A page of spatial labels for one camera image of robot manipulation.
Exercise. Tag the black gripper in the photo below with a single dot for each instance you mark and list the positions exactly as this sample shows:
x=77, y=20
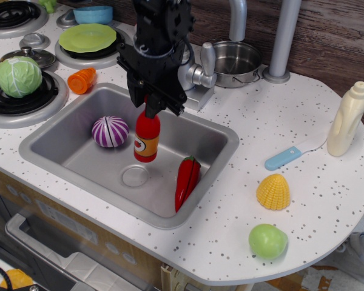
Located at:
x=153, y=79

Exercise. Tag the red ketchup bottle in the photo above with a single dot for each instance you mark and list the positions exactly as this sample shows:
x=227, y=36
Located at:
x=147, y=133

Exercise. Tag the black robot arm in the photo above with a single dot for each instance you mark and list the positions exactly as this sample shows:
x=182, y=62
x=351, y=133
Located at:
x=161, y=25

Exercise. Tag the silver toy sink basin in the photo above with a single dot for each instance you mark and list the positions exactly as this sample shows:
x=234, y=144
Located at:
x=64, y=146

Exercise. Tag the cream plastic bottle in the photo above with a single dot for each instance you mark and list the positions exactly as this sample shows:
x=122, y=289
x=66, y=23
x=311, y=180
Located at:
x=347, y=120

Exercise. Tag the purple striped toy onion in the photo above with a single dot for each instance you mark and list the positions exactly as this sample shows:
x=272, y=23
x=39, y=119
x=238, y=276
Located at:
x=110, y=131

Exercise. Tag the silver toy faucet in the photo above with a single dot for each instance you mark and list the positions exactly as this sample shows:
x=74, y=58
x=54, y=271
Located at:
x=198, y=79

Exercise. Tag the right stove burner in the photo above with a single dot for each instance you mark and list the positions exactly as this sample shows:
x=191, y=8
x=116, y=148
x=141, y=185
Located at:
x=98, y=61

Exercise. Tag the stove burner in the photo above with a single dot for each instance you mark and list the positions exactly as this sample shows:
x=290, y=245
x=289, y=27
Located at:
x=49, y=98
x=98, y=61
x=18, y=18

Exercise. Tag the orange toy carrot piece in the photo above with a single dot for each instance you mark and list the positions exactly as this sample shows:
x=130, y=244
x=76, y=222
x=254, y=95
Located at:
x=82, y=80

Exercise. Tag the green toy plate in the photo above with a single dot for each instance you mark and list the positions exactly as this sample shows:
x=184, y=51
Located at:
x=85, y=38

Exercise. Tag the red toy chili pepper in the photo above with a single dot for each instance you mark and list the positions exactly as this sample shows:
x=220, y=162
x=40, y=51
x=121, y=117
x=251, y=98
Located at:
x=187, y=179

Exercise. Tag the small steel pot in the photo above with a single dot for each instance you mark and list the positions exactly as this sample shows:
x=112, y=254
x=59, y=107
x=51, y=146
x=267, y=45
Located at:
x=237, y=64

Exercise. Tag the blue toy bowl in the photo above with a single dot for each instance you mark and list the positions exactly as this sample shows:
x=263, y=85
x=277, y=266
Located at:
x=94, y=14

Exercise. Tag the steel pot lid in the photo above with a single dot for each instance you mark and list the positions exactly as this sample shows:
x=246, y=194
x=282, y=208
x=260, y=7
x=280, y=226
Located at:
x=43, y=58

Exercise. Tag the grey stove knob back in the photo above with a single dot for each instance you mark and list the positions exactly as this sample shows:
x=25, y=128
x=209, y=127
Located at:
x=66, y=20

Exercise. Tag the grey stove knob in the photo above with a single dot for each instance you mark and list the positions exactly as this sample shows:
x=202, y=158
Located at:
x=35, y=41
x=66, y=20

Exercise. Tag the grey stove knob centre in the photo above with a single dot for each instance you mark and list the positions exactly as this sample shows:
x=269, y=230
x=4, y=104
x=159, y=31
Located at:
x=35, y=41

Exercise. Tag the green toy cabbage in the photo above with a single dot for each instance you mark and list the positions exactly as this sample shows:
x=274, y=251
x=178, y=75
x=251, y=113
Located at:
x=19, y=76

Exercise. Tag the grey support pole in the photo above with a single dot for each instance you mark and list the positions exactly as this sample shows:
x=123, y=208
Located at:
x=277, y=71

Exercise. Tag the green toy vegetable top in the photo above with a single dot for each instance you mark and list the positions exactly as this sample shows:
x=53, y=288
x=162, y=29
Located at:
x=49, y=5

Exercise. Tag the front left stove burner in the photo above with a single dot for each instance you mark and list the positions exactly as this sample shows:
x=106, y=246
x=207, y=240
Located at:
x=49, y=98

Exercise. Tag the yellow toy corn piece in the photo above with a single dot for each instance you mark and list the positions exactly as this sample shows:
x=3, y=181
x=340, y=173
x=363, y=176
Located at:
x=273, y=192

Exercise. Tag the back left stove burner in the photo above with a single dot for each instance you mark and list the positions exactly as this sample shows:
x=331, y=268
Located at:
x=18, y=18

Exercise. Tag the green toy apple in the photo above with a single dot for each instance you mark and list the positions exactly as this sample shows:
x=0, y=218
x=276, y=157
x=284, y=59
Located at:
x=267, y=241

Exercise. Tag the yellow object bottom left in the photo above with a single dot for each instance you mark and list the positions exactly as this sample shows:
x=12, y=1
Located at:
x=19, y=279

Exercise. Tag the blue handled toy knife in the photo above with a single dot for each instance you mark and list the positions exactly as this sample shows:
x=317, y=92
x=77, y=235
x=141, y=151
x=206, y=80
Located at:
x=292, y=153

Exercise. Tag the grey oven door handle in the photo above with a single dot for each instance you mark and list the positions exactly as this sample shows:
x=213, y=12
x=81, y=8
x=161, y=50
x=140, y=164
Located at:
x=81, y=271

